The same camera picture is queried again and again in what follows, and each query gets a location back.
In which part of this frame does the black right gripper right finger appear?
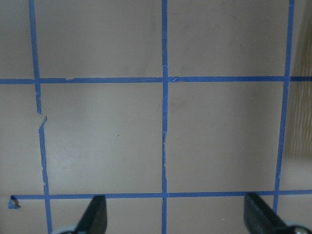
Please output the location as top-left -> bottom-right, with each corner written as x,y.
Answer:
244,193 -> 293,234

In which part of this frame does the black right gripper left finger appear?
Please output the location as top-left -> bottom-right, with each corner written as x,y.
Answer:
75,195 -> 107,234

